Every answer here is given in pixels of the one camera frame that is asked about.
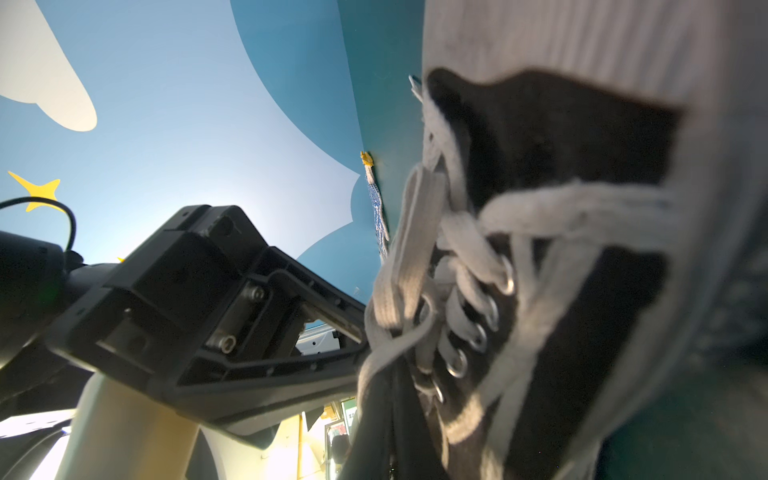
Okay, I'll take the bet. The black white canvas sneaker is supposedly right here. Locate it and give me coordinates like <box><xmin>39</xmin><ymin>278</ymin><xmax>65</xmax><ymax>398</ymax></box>
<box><xmin>341</xmin><ymin>1</ymin><xmax>767</xmax><ymax>479</ymax></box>

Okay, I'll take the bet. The blue dotted work glove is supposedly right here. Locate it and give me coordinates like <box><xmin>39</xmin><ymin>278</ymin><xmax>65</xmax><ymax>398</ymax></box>
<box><xmin>360</xmin><ymin>151</ymin><xmax>390</xmax><ymax>263</ymax></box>

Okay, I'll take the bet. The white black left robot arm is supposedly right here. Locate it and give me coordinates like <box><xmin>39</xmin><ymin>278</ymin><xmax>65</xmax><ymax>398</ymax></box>
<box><xmin>1</xmin><ymin>205</ymin><xmax>369</xmax><ymax>479</ymax></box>

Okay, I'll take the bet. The white shoelace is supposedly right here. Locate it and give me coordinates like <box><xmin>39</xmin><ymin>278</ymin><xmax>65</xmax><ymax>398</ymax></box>
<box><xmin>358</xmin><ymin>69</ymin><xmax>681</xmax><ymax>476</ymax></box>

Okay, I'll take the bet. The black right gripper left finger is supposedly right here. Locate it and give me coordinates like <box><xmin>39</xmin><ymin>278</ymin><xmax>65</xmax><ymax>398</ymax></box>
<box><xmin>339</xmin><ymin>367</ymin><xmax>393</xmax><ymax>480</ymax></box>

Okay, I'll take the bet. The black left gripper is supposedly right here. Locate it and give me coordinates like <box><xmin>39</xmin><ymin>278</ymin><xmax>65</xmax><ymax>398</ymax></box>
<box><xmin>45</xmin><ymin>205</ymin><xmax>368</xmax><ymax>440</ymax></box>

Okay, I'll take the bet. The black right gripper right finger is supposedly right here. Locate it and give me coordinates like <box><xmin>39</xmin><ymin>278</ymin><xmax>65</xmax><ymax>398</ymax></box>
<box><xmin>392</xmin><ymin>359</ymin><xmax>448</xmax><ymax>480</ymax></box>

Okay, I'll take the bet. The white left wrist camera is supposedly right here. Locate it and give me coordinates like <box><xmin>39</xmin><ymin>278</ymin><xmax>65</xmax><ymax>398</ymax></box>
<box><xmin>56</xmin><ymin>373</ymin><xmax>200</xmax><ymax>480</ymax></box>

